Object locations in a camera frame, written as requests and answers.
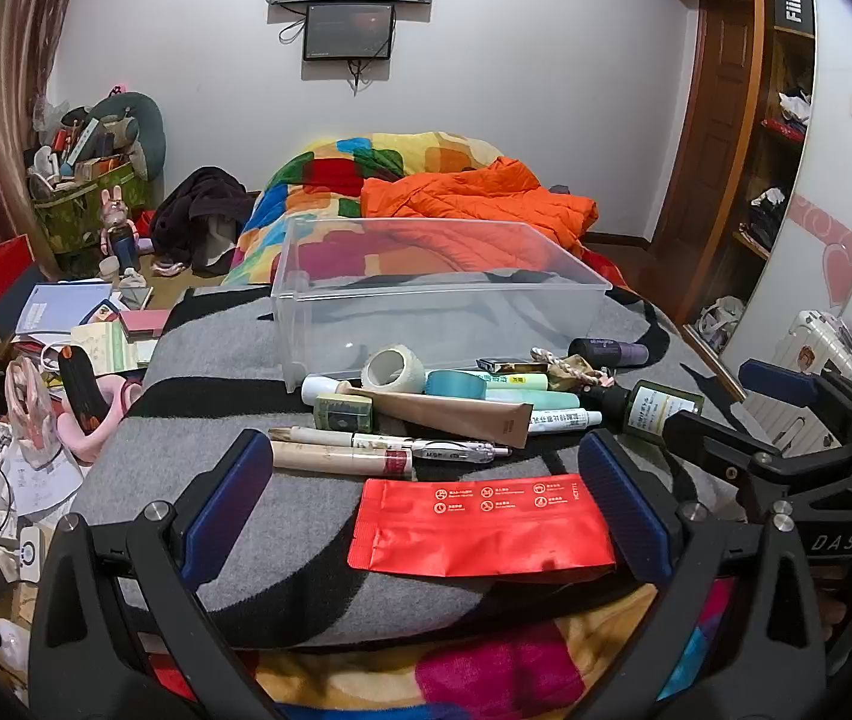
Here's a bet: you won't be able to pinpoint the white click pen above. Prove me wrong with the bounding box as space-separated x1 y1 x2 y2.
351 432 513 466

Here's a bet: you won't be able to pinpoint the white radiator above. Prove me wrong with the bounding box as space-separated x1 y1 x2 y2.
747 390 841 452

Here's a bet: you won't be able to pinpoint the white suitcase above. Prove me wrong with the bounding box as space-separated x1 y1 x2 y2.
784 308 852 392

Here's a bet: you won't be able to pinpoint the wooden wardrobe shelf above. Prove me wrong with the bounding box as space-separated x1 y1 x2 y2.
681 0 818 361

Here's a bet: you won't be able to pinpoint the colourful printed bedsheet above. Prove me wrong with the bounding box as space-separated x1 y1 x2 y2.
133 585 734 720

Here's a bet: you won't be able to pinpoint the teal tape roll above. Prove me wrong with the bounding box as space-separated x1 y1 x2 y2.
426 370 487 400

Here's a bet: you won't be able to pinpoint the pink bunny toy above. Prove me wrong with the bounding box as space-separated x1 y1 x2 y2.
99 186 143 257

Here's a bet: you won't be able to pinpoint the blue white booklet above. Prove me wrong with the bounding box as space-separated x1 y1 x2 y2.
16 283 114 340

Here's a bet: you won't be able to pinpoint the purple bottle with dark cap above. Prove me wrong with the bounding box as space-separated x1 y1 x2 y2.
568 337 650 371

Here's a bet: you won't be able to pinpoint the red foil pouch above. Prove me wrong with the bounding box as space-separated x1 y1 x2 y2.
347 476 617 582

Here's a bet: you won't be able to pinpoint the dark clothes pile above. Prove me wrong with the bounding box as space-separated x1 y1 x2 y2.
151 166 256 275

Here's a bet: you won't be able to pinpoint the wooden door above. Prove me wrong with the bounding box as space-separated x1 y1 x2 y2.
651 0 764 316

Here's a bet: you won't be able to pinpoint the small green box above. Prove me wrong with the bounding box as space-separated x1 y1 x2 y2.
313 394 376 434

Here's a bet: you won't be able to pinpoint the green basket of clutter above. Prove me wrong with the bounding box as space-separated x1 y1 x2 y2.
30 157 151 256

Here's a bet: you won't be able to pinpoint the cream pen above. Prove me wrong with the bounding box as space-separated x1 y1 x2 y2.
268 427 356 446

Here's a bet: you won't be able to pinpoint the colourful checked quilt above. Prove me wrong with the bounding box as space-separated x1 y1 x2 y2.
222 131 667 316

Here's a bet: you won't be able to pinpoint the dark green bottle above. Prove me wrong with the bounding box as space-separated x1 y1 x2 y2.
582 379 706 436

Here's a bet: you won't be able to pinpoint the clear plastic bin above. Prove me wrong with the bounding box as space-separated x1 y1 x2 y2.
271 216 613 395

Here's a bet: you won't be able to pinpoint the white tube with green print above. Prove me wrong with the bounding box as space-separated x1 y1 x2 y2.
527 409 604 435

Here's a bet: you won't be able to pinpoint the white sliding door with hearts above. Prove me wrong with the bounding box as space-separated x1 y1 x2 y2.
718 0 852 410

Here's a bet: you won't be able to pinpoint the white tape roll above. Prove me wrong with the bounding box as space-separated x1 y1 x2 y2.
361 345 427 395

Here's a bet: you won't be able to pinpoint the beige cosmetic tube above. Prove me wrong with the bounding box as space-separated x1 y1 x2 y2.
336 381 534 447

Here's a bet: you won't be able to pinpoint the orange down jacket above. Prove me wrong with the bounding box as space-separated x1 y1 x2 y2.
360 156 598 275

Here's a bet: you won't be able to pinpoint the black sign box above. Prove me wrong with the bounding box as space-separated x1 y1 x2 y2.
767 0 818 39

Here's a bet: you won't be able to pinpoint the mint green tube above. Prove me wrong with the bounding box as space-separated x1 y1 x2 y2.
482 371 551 392

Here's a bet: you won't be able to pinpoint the teal tube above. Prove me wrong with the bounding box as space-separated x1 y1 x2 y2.
486 388 583 414

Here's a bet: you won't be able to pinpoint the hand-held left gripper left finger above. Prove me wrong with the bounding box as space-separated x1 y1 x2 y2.
28 427 284 720

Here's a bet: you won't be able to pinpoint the white power strip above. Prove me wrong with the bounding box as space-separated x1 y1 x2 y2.
0 514 46 587

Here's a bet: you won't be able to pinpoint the grey neck pillow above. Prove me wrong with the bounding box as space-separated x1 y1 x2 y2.
87 92 167 182

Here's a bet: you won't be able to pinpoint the pink book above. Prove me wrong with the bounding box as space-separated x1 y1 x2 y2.
119 308 167 338

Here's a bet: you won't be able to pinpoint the grey black striped blanket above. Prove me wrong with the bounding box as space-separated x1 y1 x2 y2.
73 285 749 650

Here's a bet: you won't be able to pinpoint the cream tube with red end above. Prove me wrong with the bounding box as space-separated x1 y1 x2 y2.
271 441 418 481

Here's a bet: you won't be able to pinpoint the loose white papers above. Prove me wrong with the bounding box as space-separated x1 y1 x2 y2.
0 448 87 520

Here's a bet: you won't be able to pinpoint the black orange massager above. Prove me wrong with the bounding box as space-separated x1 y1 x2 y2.
58 345 113 430

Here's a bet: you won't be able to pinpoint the clear pink bag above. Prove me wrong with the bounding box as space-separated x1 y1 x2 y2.
4 358 61 452

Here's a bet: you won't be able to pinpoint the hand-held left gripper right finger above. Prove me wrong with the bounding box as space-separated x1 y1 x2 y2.
578 427 830 720

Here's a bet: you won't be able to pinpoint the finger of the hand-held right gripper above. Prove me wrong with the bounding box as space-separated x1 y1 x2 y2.
738 358 852 458
664 409 847 500

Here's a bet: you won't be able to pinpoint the white plastic bag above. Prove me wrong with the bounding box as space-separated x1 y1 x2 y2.
694 295 746 350

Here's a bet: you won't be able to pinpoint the green cream book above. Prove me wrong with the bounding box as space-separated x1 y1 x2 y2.
71 323 158 375

